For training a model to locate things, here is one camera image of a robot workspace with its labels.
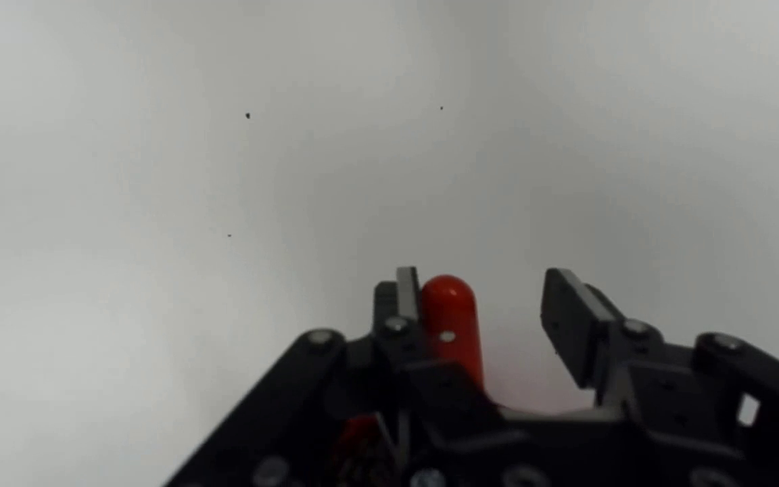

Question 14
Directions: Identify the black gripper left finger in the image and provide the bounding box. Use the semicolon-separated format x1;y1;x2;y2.
371;266;426;365

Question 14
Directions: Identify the red handled spoon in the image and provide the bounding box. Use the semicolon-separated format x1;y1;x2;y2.
416;273;486;389

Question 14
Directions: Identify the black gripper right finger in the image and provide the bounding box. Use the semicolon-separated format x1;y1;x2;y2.
539;266;664;394

